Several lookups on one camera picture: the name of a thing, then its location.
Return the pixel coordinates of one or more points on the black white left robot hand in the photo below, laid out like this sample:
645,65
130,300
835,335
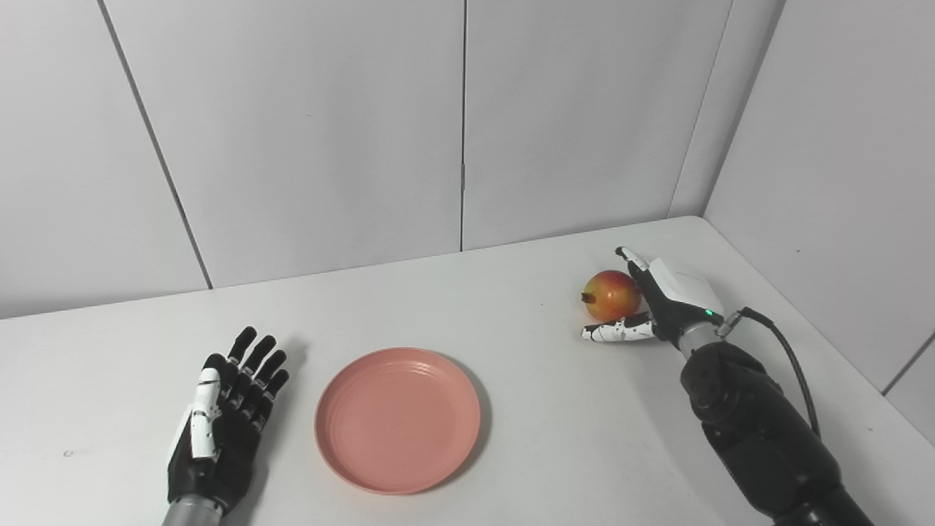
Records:
219,453

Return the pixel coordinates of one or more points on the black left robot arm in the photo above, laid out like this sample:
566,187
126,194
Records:
190,511

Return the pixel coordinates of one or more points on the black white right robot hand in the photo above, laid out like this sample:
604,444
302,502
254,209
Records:
679,296

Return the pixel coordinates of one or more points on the red yellow pomegranate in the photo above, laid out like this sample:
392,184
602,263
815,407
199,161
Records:
610,294

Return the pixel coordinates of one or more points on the pink round plate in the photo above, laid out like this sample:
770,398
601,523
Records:
398,421

